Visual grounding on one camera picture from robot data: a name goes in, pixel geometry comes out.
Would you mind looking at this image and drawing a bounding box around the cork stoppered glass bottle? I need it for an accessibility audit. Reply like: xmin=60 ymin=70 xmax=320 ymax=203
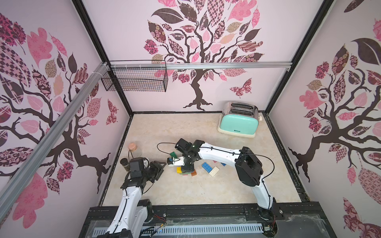
xmin=128 ymin=142 xmax=142 ymax=158

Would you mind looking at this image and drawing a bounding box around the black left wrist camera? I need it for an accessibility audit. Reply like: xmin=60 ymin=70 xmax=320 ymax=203
xmin=130 ymin=157 xmax=149 ymax=179

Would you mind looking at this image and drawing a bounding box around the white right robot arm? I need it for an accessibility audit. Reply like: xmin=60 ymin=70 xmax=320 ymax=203
xmin=167 ymin=139 xmax=273 ymax=210

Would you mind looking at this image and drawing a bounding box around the mint green toaster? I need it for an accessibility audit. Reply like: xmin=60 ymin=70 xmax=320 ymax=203
xmin=217 ymin=101 xmax=262 ymax=138

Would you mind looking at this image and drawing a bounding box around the aluminium rail left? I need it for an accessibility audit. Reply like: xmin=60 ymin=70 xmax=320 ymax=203
xmin=1 ymin=62 xmax=109 ymax=219

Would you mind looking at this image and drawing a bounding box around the black wire basket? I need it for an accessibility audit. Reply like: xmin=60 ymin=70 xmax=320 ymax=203
xmin=101 ymin=59 xmax=169 ymax=92

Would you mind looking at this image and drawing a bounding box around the black enclosure frame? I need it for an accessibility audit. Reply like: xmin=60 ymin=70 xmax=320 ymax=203
xmin=71 ymin=0 xmax=337 ymax=238

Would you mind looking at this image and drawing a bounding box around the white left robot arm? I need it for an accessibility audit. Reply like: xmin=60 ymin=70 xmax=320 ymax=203
xmin=98 ymin=157 xmax=165 ymax=238

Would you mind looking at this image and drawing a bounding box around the aluminium rail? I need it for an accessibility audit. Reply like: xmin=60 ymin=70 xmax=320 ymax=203
xmin=111 ymin=61 xmax=292 ymax=70
xmin=1 ymin=62 xmax=109 ymax=219

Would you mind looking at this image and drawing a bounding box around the aluminium rail back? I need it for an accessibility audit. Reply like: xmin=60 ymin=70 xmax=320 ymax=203
xmin=111 ymin=61 xmax=292 ymax=70

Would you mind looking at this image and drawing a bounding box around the light blue 2x4 brick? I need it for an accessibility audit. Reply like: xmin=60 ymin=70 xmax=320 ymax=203
xmin=201 ymin=162 xmax=213 ymax=173

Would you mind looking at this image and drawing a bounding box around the white lego plate brick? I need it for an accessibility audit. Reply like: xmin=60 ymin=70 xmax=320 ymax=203
xmin=208 ymin=167 xmax=219 ymax=177

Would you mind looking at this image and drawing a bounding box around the small dark labelled bottle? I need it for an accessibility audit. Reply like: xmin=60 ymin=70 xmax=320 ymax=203
xmin=120 ymin=158 xmax=130 ymax=172

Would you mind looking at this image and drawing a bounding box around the white vented base strip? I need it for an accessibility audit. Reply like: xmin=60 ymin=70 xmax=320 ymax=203
xmin=92 ymin=224 xmax=265 ymax=238

